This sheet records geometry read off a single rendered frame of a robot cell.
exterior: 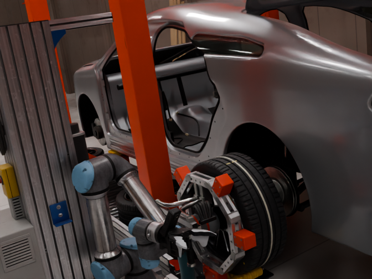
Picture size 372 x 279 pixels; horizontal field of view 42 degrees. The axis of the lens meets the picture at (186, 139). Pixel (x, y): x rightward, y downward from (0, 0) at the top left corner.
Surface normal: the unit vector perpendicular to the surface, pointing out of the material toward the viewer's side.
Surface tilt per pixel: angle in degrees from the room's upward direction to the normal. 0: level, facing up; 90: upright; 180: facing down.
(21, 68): 90
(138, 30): 90
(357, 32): 90
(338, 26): 90
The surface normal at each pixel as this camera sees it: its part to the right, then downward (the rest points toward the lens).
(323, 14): -0.83, 0.25
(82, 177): -0.68, 0.14
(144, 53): 0.52, 0.14
